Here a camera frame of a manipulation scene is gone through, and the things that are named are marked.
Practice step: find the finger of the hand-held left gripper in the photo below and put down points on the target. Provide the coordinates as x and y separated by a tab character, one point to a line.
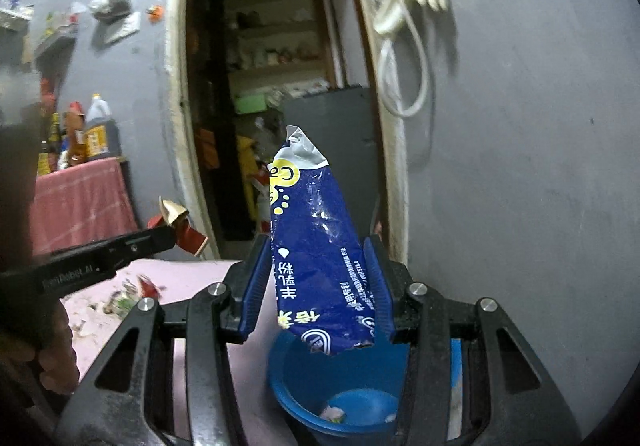
145	242

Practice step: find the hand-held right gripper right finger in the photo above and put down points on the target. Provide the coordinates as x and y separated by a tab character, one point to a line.
381	293

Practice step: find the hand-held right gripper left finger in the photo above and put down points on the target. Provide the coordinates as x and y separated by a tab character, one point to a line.
254	288

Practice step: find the gold and red wrapper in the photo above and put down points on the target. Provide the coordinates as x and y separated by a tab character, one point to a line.
187	236

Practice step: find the blue foil milk powder packet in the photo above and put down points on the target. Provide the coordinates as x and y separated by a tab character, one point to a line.
315	251

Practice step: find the blue plastic bucket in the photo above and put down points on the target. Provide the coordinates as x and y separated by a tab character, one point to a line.
360	376

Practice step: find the person's left hand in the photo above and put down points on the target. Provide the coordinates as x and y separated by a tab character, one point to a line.
56	356

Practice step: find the red snack wrapper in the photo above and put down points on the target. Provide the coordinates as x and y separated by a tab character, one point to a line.
150	287

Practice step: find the pile of paper scraps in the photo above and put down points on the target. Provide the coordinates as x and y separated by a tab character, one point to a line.
122	301

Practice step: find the red checkered cloth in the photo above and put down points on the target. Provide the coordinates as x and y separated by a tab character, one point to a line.
80	206

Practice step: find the red and white bag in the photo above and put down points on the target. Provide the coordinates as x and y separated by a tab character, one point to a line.
261	186

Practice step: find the dark glass bottle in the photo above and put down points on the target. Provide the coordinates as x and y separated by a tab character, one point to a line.
50	146

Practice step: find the yellow bag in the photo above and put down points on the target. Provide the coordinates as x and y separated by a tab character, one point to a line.
245	161

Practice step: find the crumpled candy wrapper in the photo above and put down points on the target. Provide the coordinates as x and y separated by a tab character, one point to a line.
332	414

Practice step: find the red capped sauce bottle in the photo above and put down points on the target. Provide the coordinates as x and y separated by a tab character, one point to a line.
75	131

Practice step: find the green plastic basin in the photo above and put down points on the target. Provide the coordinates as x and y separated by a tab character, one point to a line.
252	104

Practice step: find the wooden shelf unit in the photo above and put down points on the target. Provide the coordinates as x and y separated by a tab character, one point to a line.
280	71

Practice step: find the hanging plastic bags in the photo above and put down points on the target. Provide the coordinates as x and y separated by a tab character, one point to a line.
112	1

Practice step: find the white door frame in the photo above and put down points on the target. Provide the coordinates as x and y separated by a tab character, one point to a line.
175	76

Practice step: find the wall shelf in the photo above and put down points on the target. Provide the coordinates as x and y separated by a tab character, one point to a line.
50	42

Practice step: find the orange wall hook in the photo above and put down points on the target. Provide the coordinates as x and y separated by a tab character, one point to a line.
156	13

